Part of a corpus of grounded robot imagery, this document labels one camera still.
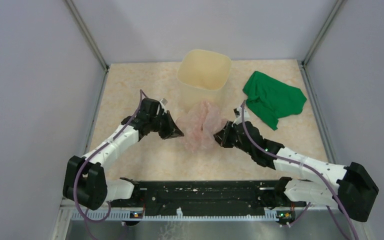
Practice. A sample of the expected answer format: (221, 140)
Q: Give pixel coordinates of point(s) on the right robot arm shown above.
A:
(348, 186)

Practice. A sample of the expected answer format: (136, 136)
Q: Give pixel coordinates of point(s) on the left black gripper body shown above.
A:
(162, 124)

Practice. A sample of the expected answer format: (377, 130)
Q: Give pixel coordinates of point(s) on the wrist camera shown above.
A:
(241, 115)
(163, 103)

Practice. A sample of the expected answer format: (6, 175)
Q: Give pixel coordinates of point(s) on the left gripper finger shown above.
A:
(171, 125)
(170, 133)

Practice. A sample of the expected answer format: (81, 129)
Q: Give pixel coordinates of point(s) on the green cloth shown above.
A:
(270, 99)

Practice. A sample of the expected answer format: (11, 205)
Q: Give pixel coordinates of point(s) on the pink plastic trash bag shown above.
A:
(199, 125)

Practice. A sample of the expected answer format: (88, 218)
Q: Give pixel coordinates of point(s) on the white cable duct strip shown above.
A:
(137, 216)

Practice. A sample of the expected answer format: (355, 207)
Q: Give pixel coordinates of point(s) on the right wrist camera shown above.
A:
(241, 115)

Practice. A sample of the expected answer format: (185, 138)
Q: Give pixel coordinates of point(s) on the beige plastic trash bin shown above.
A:
(202, 76)

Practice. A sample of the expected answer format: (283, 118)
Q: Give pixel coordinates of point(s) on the right aluminium frame post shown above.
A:
(338, 5)

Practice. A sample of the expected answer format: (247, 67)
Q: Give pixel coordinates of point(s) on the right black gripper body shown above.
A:
(231, 139)

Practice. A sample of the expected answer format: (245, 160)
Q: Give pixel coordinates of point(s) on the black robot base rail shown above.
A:
(219, 198)

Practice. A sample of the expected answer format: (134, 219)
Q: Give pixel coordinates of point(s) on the left aluminium frame post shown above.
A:
(85, 32)

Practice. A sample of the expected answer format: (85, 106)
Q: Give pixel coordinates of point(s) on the aluminium frame post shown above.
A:
(338, 5)
(85, 32)

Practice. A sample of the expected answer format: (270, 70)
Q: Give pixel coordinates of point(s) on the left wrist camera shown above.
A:
(163, 103)

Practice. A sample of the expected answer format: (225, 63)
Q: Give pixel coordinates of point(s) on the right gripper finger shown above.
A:
(221, 138)
(228, 127)

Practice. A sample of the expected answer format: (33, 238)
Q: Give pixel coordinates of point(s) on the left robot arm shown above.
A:
(85, 180)

